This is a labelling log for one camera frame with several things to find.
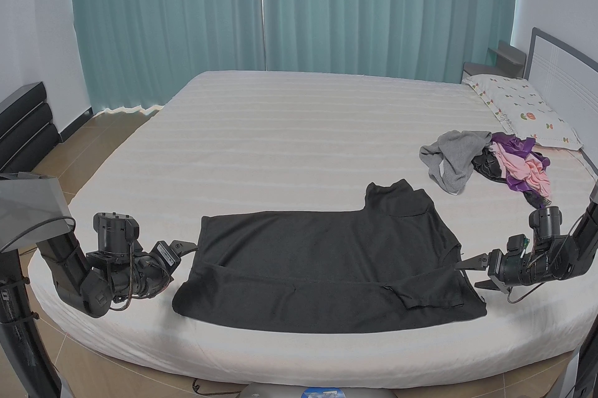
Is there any black chest of drawers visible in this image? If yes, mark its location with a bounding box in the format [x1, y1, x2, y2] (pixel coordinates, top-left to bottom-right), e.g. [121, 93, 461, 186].
[0, 81, 61, 175]

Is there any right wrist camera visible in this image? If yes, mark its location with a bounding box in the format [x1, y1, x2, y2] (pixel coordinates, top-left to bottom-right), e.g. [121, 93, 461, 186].
[506, 234, 529, 255]

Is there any bed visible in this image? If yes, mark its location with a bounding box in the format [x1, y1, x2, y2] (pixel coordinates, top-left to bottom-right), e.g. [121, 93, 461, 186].
[28, 27, 598, 388]

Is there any black cable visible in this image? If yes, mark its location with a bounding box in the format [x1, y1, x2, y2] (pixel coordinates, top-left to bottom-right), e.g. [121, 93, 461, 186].
[191, 378, 246, 398]

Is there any white printed pillow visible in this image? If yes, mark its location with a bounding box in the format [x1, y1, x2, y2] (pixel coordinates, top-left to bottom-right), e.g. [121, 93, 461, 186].
[462, 74, 584, 149]

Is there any black T-shirt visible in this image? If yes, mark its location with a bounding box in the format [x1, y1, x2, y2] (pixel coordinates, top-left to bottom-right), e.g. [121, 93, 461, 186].
[171, 180, 488, 335]

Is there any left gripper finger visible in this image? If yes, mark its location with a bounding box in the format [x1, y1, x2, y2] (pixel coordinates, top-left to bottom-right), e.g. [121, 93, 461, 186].
[170, 240, 200, 258]

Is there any grey bedside table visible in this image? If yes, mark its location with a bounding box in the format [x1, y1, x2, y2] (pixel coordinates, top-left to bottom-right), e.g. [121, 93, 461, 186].
[462, 39, 528, 82]

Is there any pile of clothes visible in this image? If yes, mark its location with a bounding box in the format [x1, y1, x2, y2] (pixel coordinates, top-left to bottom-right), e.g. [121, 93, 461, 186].
[471, 132, 555, 210]

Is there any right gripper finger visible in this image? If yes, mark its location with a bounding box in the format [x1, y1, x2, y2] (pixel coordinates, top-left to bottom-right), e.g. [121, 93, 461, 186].
[453, 252, 491, 271]
[474, 278, 508, 293]

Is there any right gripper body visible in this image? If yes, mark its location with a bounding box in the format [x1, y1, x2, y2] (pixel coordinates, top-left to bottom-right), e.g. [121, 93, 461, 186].
[488, 248, 531, 293]

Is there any grey garment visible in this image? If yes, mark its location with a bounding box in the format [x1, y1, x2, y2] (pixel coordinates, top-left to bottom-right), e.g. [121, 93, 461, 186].
[419, 130, 494, 195]

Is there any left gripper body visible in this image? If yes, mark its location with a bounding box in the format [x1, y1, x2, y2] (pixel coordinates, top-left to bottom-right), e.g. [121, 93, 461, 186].
[133, 252, 181, 297]

